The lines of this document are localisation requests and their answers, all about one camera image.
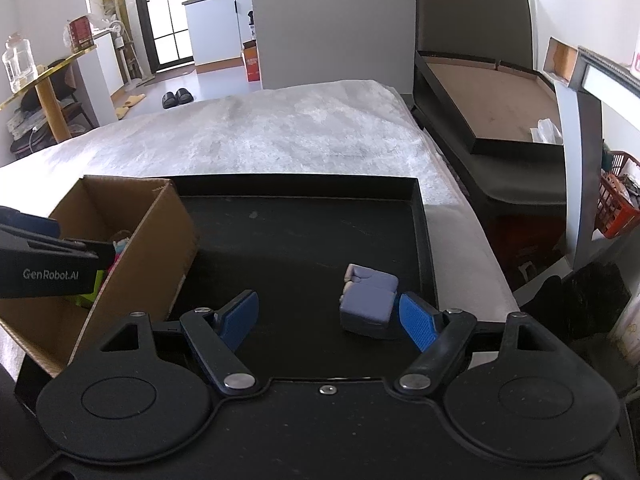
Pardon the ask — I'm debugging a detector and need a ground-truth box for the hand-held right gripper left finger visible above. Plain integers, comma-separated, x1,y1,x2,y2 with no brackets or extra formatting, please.
97,290,260,395

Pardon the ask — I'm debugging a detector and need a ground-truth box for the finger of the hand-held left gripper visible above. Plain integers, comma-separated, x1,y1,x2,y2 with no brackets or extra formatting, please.
0,225,117,261
0,205,62,238

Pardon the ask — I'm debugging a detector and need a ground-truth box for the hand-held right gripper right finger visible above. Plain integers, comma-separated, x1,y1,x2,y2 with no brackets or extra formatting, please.
395,292,556,395

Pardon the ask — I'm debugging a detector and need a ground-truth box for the green cube toy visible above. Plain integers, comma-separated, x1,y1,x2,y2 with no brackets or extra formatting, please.
64,267,107,309

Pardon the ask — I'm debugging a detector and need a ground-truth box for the purple block toy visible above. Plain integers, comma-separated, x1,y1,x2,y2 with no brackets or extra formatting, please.
340,262,399,341

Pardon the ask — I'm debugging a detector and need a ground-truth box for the brown cardboard box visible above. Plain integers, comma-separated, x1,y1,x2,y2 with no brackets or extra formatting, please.
0,175,198,378

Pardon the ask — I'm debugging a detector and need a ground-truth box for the round gold side table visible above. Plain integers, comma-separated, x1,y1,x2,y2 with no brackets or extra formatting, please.
0,44,98,143

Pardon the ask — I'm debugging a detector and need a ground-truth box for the clear glass bottle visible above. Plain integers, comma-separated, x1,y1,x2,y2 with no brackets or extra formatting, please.
2,32,38,93

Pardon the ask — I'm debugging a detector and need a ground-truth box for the red canister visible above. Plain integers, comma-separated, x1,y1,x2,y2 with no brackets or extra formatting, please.
67,16,93,51

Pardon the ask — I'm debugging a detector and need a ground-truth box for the white standing fan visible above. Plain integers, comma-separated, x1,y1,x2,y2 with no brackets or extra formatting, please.
105,20,141,86

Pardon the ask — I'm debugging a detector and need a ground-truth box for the red plastic basket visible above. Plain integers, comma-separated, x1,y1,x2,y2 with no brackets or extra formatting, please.
595,150,640,240

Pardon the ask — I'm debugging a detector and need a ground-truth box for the white plastic bag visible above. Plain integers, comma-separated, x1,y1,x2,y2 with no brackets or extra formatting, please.
530,117,563,146

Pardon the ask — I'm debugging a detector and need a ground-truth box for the large black framed tray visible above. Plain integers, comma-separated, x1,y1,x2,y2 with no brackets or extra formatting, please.
425,57,563,143

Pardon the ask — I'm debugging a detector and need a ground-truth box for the black framed glass door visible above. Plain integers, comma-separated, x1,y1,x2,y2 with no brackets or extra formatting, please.
130,0,196,68

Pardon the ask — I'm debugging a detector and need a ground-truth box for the orange cardboard box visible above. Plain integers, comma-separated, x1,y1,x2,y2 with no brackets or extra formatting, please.
241,40,261,82

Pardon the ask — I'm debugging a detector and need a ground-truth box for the white kitchen cabinet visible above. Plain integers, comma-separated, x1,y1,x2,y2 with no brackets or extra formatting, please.
182,0,253,73

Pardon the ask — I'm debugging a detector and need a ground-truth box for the black chair with board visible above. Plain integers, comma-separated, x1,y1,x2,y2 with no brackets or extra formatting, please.
412,0,571,281

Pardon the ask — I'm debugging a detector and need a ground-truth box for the white frame desk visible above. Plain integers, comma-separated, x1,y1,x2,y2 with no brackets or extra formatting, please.
542,35,640,271

